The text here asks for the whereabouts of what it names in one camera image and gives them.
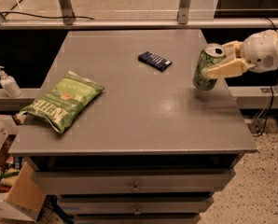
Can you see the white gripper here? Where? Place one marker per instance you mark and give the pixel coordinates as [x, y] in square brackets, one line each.
[260, 50]

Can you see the green LaCroix soda can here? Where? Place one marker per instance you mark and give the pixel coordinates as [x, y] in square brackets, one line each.
[211, 55]

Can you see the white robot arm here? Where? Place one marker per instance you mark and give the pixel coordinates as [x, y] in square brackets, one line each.
[258, 53]

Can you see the blue rxbar blueberry bar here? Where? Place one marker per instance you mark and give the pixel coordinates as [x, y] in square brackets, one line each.
[154, 60]

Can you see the grey drawer cabinet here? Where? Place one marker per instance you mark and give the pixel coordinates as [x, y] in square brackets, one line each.
[151, 148]

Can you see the green kettle chips bag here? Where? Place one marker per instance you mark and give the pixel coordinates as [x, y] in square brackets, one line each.
[60, 106]

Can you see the white pump sanitizer bottle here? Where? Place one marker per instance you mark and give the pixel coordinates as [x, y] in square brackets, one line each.
[9, 84]

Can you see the cardboard box of snacks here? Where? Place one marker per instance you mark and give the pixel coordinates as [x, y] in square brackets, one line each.
[20, 197]

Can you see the metal window frame rail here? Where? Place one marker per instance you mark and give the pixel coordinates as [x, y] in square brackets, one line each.
[142, 13]

